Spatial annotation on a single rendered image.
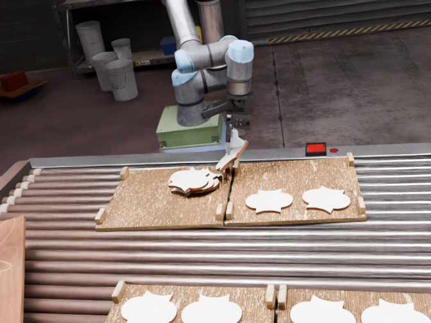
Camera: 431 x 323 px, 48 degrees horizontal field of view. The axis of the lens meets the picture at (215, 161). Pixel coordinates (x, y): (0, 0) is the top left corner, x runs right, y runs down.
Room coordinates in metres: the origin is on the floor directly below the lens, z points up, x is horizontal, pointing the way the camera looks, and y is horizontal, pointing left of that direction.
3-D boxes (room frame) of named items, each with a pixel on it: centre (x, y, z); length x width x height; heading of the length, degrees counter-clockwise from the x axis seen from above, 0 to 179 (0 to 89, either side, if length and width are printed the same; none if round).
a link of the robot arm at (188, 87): (1.94, 0.06, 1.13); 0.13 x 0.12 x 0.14; 97
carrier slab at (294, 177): (1.32, -0.24, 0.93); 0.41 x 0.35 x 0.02; 79
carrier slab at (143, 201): (1.41, 0.17, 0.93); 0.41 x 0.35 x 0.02; 78
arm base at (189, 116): (1.94, 0.06, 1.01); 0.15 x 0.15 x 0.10
